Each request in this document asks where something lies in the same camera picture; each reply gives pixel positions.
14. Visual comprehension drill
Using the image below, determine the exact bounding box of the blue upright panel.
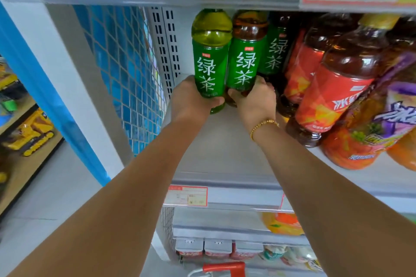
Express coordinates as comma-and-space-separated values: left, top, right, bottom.
0, 2, 112, 187

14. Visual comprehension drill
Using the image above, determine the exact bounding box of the person's left hand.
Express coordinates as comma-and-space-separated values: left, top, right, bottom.
171, 75, 225, 125

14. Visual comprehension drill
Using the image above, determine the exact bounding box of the yellow toy truck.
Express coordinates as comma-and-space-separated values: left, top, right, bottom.
0, 62, 19, 92

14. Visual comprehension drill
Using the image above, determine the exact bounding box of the small red label tea bottle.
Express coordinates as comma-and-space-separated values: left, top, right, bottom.
277, 13, 359, 119

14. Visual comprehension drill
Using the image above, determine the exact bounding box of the person's right forearm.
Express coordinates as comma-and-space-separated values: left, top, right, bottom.
252, 122, 416, 277

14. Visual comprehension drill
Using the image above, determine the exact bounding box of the pile of snack packets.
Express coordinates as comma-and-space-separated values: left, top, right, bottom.
259, 244, 324, 272

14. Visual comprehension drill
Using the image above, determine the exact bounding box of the wooden toy shelf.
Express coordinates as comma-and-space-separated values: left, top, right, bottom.
0, 56, 64, 219

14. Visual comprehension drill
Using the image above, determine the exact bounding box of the purple label tea bottle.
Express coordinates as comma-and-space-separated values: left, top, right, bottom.
321, 17, 416, 170

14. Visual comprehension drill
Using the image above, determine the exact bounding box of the red cart handle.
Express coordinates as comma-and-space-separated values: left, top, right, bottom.
202, 261, 246, 277

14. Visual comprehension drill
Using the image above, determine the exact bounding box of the white wire mesh panel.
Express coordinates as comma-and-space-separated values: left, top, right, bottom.
73, 5, 167, 157

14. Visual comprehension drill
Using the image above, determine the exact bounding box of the green tea bottle pale liquid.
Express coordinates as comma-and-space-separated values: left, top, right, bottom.
191, 9, 233, 114

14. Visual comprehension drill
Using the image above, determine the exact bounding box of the small red-bordered price tag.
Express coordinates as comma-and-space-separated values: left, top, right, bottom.
163, 185, 209, 208

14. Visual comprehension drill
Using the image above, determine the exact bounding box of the yellow toy excavator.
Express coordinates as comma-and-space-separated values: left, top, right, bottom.
3, 108, 56, 157

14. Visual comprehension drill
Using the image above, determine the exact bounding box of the white metal shelf unit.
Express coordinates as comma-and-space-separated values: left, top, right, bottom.
0, 0, 416, 277

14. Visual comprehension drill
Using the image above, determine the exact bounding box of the large red label tea bottle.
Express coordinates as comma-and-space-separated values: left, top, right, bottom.
285, 13, 401, 148

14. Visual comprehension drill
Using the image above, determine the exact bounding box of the green tea bottle amber liquid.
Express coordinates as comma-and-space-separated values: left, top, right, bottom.
225, 10, 269, 107

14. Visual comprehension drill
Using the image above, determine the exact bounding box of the person's left forearm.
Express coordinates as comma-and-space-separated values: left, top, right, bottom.
6, 118, 210, 277

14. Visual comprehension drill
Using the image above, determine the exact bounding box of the green toy vehicle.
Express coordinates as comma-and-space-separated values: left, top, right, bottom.
0, 93, 19, 113

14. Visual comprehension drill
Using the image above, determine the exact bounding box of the orange juice bottle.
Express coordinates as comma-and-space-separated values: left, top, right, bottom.
261, 211, 305, 236

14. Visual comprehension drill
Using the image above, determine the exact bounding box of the person's right hand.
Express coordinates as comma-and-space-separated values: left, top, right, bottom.
228, 76, 277, 131

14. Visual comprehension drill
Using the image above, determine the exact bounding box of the green tea bottle dark liquid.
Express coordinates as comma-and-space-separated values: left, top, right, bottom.
257, 11, 298, 77

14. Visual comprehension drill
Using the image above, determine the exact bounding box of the gold bead bracelet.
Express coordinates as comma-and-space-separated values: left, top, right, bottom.
250, 119, 280, 142

